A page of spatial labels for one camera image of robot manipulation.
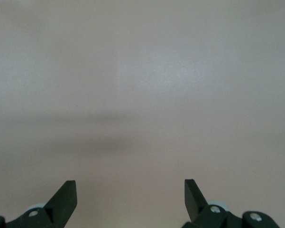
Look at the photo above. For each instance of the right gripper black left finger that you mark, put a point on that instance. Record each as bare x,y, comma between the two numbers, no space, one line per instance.
61,202

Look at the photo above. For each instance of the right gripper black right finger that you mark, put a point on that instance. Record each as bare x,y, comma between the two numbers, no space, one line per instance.
193,202

